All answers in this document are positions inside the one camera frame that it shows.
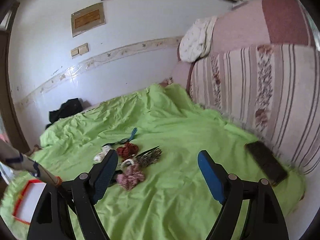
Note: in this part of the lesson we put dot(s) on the red polka dot scrunchie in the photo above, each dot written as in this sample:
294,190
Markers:
127,150

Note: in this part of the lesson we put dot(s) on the striped floral quilt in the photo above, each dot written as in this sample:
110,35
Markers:
262,72

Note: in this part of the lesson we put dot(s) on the black smartphone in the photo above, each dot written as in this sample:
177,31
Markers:
265,159

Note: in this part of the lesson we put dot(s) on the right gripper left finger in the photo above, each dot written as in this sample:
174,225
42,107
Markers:
51,218

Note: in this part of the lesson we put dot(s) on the beige wall plaque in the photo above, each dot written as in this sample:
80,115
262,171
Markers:
87,19

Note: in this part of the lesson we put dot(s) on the red jewelry tray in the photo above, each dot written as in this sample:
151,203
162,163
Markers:
28,198

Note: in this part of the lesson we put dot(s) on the white floral pillow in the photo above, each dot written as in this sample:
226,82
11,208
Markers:
196,42

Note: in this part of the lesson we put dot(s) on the green bed sheet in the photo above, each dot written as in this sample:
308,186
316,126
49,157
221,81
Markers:
173,202

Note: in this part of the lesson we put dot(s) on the beige light switch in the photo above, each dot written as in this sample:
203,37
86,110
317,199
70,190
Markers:
80,50

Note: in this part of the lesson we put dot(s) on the white dotted scrunchie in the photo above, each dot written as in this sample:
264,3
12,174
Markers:
100,156

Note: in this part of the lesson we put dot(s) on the black clothing pile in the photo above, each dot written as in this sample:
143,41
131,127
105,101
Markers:
69,108

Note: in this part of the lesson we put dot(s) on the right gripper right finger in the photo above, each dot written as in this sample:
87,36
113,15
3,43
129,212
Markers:
264,219

